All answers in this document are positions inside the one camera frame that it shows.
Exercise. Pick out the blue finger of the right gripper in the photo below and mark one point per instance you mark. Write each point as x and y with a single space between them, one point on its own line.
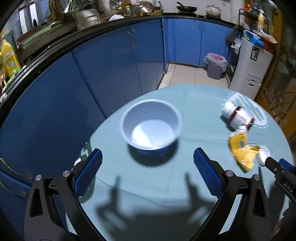
288 166

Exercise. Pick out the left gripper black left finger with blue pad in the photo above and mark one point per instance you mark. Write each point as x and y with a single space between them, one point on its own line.
42 220

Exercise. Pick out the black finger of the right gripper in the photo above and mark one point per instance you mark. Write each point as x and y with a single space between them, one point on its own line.
274 166

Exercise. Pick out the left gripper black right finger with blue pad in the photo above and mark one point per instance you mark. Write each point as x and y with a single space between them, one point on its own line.
252 220

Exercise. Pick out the white plastic lid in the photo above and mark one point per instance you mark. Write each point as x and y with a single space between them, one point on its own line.
263 154

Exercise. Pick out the yellow snack bag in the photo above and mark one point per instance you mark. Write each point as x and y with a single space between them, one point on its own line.
241 150

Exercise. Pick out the brown bottle white cap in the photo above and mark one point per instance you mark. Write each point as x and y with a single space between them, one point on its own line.
236 116

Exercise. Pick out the blue kitchen cabinets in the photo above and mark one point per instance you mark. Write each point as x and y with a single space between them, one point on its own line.
68 92

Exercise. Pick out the white drawer cabinet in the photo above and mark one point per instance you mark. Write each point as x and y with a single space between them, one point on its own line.
253 63

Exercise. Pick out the grey bin with bag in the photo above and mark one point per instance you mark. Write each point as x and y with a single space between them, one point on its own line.
216 65

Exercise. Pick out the yellow detergent bottle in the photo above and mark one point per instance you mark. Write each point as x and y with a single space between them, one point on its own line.
9 58

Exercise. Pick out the white cooking pot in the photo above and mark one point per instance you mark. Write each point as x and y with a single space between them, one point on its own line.
212 10

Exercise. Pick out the black wok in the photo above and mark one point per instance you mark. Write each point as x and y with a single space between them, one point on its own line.
187 9

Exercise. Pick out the black wire rack shelf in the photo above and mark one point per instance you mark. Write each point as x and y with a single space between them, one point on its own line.
253 17

